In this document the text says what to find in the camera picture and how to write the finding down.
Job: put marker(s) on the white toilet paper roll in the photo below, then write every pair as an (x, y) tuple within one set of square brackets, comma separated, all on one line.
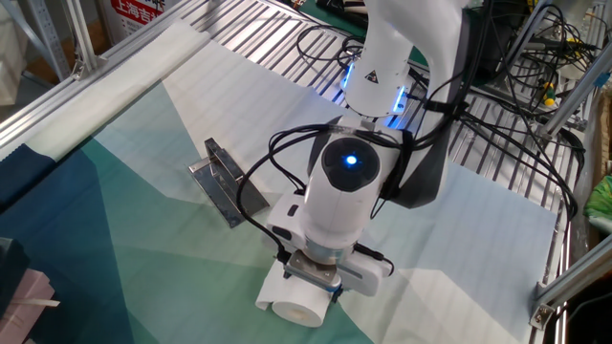
[(296, 306)]

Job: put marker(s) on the white box with red print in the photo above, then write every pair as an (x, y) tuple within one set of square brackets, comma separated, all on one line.
[(138, 14)]

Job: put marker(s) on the aluminium table side rail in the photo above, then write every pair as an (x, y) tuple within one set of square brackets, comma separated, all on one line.
[(129, 40)]

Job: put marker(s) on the aluminium frame beam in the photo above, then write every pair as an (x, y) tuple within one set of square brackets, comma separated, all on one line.
[(574, 279)]

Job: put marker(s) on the green plastic bag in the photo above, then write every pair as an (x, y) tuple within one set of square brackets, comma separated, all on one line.
[(600, 205)]

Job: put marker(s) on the pink gift box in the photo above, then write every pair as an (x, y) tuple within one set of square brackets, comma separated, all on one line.
[(24, 310)]

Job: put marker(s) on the black flat device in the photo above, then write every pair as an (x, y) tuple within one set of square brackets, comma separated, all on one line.
[(492, 48)]

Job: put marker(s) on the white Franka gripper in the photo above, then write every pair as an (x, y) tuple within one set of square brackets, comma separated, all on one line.
[(368, 277)]

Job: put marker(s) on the shiny metal toilet paper holder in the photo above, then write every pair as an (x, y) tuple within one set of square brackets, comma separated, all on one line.
[(220, 188)]

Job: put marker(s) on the aluminium frame post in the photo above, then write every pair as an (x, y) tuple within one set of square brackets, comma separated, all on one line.
[(81, 33), (578, 91)]

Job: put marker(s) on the grey wrist sensor box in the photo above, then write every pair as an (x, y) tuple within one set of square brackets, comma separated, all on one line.
[(311, 272)]

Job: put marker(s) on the grey perforated shelf upright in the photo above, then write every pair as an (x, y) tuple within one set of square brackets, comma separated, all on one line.
[(48, 38)]

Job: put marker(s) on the blue green white tablecloth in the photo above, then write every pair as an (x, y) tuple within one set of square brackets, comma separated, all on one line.
[(191, 286)]

